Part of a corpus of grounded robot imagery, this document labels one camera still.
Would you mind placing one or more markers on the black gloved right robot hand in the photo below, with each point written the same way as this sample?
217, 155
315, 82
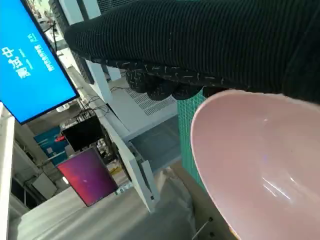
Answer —
200, 37

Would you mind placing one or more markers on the pink bowl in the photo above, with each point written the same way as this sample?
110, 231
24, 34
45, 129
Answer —
250, 155

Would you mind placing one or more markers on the green cutting mat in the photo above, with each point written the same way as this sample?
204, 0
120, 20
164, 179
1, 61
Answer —
186, 130

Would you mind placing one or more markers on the white cabinet with mesh door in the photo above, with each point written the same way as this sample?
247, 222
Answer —
75, 12

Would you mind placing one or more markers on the black screen monitor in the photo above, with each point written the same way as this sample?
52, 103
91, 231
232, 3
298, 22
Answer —
82, 135

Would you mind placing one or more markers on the blue screen monitor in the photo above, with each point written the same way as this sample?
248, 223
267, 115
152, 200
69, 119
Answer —
30, 75

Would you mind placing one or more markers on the purple screen monitor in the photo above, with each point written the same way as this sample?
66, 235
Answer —
87, 175

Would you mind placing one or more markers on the blue box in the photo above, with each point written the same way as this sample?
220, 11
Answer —
47, 142

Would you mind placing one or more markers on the grey cloth cover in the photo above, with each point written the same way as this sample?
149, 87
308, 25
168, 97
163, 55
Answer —
100, 220

